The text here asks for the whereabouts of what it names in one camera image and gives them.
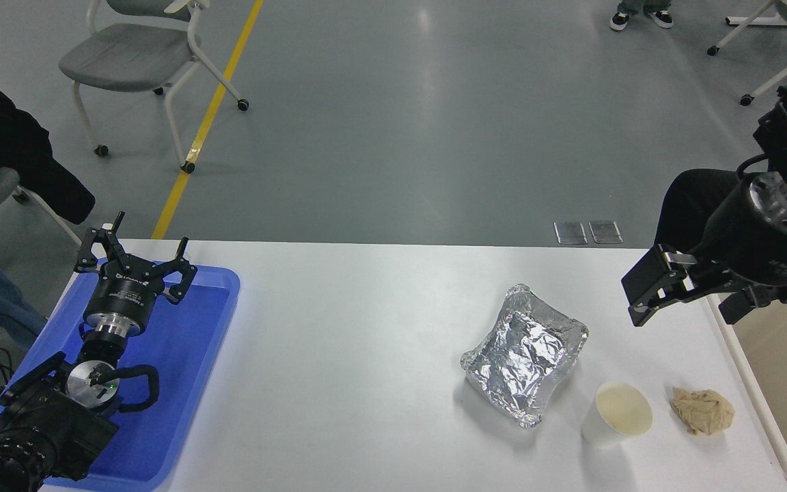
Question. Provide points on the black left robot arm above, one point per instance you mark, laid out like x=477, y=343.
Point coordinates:
x=45, y=424

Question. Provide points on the crumpled tan paper ball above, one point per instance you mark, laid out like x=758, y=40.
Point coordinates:
x=704, y=410

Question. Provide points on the silver floor plate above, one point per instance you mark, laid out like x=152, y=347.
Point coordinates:
x=570, y=232
x=605, y=231

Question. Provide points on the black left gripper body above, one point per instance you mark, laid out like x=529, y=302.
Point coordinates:
x=123, y=294

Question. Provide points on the standing person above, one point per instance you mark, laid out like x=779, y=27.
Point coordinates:
x=660, y=17

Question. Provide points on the large pale bin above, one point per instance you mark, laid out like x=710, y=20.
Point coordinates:
x=776, y=383

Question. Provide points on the person beside bin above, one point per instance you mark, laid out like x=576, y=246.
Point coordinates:
x=687, y=205

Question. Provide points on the grey chair with white frame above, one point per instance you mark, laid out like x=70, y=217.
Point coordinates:
x=127, y=58

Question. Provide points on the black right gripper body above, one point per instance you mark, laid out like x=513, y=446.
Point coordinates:
x=755, y=246

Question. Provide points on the crumpled foil tray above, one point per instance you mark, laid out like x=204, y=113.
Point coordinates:
x=523, y=352

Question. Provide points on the blue plastic tray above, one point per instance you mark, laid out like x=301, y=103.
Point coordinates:
x=188, y=342

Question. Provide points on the white paper cup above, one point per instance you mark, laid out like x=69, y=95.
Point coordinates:
x=615, y=413

